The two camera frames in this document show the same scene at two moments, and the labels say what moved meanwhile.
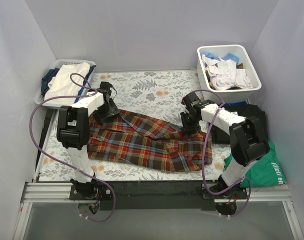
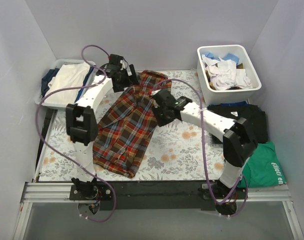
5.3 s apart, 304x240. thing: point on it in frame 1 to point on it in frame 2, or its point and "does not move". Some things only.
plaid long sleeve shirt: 131,138 to 126,124
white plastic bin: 227,70 does not move
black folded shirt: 220,136 does not move
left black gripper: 109,111 to 129,75
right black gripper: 188,124 to 159,96
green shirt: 266,171 does not move
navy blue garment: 50,74 does not move
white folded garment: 67,82 does not move
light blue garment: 227,56 does not move
